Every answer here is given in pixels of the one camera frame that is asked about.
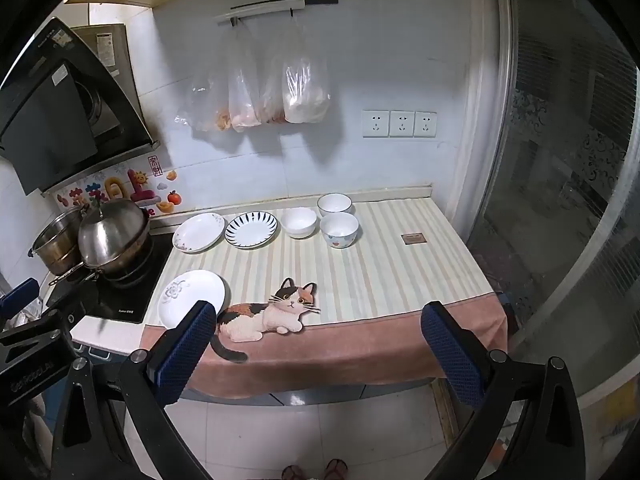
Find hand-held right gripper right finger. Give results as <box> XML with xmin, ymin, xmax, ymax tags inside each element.
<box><xmin>420</xmin><ymin>301</ymin><xmax>586</xmax><ymax>480</ymax></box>

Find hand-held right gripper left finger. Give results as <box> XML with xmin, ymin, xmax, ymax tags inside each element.
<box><xmin>50</xmin><ymin>300</ymin><xmax>218</xmax><ymax>480</ymax></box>

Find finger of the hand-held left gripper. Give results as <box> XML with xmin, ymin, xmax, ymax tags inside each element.
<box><xmin>0</xmin><ymin>278</ymin><xmax>41</xmax><ymax>321</ymax></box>
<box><xmin>0</xmin><ymin>300</ymin><xmax>87</xmax><ymax>348</ymax></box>

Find white bowl with dark rim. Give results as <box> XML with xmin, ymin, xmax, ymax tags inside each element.
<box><xmin>317</xmin><ymin>193</ymin><xmax>353</xmax><ymax>218</ymax></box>

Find white plate with grey flower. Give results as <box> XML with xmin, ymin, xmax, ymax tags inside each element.
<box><xmin>158</xmin><ymin>269</ymin><xmax>228</xmax><ymax>330</ymax></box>

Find steel stock pot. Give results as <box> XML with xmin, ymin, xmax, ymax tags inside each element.
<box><xmin>30</xmin><ymin>207</ymin><xmax>88</xmax><ymax>276</ymax></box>

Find black induction cooktop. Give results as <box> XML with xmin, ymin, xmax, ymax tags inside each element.
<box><xmin>47</xmin><ymin>232</ymin><xmax>173</xmax><ymax>325</ymax></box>

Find striped cat print cloth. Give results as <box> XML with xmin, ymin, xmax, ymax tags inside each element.
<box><xmin>139</xmin><ymin>195</ymin><xmax>508</xmax><ymax>396</ymax></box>

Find steel wok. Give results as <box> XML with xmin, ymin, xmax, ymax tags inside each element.
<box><xmin>48</xmin><ymin>232</ymin><xmax>153</xmax><ymax>288</ymax></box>

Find steel domed lid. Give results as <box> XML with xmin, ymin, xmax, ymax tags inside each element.
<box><xmin>78</xmin><ymin>198</ymin><xmax>150</xmax><ymax>265</ymax></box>

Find white plate with pink flowers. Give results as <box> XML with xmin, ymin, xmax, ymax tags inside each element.
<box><xmin>172</xmin><ymin>213</ymin><xmax>227</xmax><ymax>254</ymax></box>

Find grey base cabinet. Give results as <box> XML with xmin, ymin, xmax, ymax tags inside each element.
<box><xmin>70</xmin><ymin>340</ymin><xmax>436</xmax><ymax>411</ymax></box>

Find white plate with dark stripes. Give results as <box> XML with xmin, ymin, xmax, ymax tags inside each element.
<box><xmin>224</xmin><ymin>211</ymin><xmax>279</xmax><ymax>249</ymax></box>

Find white bowl with heart pattern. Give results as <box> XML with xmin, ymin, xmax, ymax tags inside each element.
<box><xmin>319</xmin><ymin>212</ymin><xmax>360</xmax><ymax>249</ymax></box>

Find black range hood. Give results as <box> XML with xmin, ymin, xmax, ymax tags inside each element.
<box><xmin>0</xmin><ymin>16</ymin><xmax>161</xmax><ymax>196</ymax></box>

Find plain white bowl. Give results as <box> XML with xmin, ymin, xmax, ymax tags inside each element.
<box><xmin>280</xmin><ymin>207</ymin><xmax>318</xmax><ymax>239</ymax></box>

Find patterned glass sliding door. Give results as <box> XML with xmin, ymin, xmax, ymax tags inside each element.
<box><xmin>470</xmin><ymin>0</ymin><xmax>640</xmax><ymax>411</ymax></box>

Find clear plastic bag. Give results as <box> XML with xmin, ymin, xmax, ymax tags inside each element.
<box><xmin>227</xmin><ymin>22</ymin><xmax>263</xmax><ymax>133</ymax></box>
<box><xmin>175</xmin><ymin>25</ymin><xmax>233</xmax><ymax>133</ymax></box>

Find clear bag with white contents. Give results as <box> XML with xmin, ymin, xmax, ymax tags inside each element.
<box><xmin>282</xmin><ymin>12</ymin><xmax>332</xmax><ymax>124</ymax></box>

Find colourful wall stickers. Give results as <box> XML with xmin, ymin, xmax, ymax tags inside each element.
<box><xmin>55</xmin><ymin>155</ymin><xmax>183</xmax><ymax>218</ymax></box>

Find white wall socket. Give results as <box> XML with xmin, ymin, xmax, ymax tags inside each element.
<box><xmin>362</xmin><ymin>110</ymin><xmax>390</xmax><ymax>138</ymax></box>
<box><xmin>389</xmin><ymin>110</ymin><xmax>415</xmax><ymax>138</ymax></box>
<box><xmin>414</xmin><ymin>111</ymin><xmax>437</xmax><ymax>138</ymax></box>

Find wall hook rail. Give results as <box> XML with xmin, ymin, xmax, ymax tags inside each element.
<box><xmin>216</xmin><ymin>0</ymin><xmax>339</xmax><ymax>25</ymax></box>

